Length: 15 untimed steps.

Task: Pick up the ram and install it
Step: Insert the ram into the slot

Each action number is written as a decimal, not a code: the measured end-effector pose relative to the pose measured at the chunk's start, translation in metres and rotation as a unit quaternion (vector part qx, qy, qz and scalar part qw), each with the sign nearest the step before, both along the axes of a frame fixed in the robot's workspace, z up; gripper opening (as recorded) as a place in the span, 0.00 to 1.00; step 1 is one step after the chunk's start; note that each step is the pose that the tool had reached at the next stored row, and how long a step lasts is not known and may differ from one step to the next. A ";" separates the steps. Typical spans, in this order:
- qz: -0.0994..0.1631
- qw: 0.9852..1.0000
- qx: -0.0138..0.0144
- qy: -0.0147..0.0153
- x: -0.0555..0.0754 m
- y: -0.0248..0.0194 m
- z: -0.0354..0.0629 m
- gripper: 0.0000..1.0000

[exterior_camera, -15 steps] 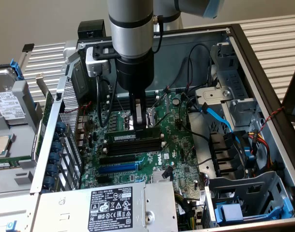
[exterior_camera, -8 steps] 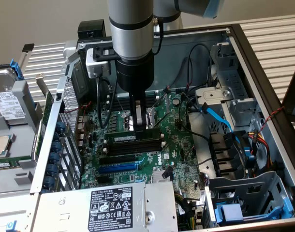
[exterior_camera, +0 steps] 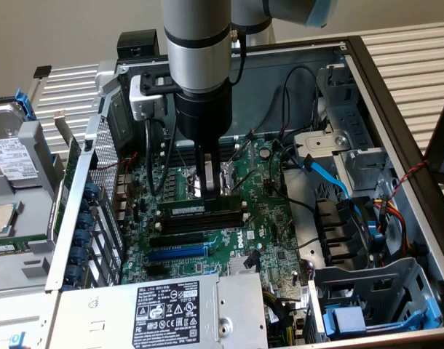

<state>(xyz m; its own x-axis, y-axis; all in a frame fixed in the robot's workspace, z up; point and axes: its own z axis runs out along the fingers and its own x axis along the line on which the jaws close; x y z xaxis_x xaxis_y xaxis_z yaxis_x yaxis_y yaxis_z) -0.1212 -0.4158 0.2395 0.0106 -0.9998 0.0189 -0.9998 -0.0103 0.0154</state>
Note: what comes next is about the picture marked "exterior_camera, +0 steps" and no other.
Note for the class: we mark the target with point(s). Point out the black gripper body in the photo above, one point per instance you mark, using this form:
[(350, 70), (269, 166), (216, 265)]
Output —
[(204, 116)]

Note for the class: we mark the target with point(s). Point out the green RAM stick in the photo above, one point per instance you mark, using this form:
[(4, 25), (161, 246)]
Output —
[(178, 207), (7, 249)]

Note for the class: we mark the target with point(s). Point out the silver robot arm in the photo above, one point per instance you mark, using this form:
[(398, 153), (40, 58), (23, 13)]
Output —
[(196, 36)]

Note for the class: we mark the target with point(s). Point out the CPU socket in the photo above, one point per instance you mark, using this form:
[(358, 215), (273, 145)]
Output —
[(229, 181)]

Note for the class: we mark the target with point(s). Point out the thin metal locking lever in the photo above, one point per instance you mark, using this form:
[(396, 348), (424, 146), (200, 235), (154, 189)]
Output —
[(193, 187), (247, 178)]

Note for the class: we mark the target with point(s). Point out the silver coin cell battery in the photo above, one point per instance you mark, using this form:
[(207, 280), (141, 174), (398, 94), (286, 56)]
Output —
[(266, 153)]

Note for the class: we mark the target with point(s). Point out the long black expansion slot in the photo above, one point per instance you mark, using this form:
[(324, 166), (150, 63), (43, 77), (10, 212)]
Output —
[(176, 240)]

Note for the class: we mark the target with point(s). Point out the green motherboard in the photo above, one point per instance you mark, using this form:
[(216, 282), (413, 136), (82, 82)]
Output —
[(273, 225)]

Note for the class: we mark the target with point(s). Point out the grey metal PC case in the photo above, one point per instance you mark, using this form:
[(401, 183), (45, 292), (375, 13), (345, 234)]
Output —
[(273, 72)]

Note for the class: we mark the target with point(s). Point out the blue expansion slot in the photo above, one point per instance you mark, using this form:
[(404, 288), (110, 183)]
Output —
[(176, 253)]

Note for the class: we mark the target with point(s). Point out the silver chipset heatsink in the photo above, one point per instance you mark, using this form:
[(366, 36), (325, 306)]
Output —
[(236, 267)]

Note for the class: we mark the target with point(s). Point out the black plastic box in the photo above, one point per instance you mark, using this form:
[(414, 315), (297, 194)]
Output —
[(138, 41)]

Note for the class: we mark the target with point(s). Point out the short black expansion slot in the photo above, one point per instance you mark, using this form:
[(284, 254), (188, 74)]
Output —
[(157, 269)]

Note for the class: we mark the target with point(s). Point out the blue slot retainer clip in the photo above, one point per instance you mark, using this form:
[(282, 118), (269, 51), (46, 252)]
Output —
[(77, 255), (85, 205), (92, 191), (82, 238), (84, 220), (73, 273)]

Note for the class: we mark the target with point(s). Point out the green graphics card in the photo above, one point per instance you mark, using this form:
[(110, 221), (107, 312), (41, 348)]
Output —
[(67, 181)]

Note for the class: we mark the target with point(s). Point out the black plastic fan shroud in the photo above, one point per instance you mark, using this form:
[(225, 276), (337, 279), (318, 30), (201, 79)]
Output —
[(338, 232)]

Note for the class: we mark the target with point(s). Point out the metal disk bay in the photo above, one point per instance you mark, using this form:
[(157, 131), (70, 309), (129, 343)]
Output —
[(353, 120)]

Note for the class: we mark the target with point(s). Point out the grey parts rack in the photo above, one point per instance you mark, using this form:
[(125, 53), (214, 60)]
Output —
[(36, 145)]

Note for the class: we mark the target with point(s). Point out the blue plastic clip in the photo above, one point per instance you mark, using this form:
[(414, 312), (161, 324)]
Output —
[(375, 230)]

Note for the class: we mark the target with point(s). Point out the grey power supply unit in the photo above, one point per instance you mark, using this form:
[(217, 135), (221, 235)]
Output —
[(105, 312)]

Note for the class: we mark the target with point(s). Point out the silver hard disk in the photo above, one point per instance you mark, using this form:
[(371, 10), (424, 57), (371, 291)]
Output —
[(11, 156)]

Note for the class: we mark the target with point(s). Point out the blue disk caddy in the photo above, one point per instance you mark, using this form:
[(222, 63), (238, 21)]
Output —
[(349, 320)]

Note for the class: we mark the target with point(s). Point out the silver CPU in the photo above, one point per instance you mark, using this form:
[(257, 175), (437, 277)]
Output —
[(3, 218)]

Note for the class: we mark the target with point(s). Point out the metal disk cage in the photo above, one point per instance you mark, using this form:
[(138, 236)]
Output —
[(389, 287)]

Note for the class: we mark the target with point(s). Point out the dark brown panel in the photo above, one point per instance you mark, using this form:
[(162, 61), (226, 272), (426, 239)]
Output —
[(442, 145)]

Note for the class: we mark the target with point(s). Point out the blue case latch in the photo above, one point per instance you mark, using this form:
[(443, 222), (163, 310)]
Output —
[(17, 339)]

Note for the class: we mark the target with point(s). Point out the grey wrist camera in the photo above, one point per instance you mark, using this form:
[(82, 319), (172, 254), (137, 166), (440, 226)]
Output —
[(145, 103)]

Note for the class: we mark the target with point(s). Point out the black rail end cap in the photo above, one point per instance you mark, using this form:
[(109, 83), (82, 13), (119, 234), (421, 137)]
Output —
[(41, 71)]

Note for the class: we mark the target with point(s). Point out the blue disk bracket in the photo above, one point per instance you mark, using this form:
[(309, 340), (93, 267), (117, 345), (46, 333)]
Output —
[(24, 105)]

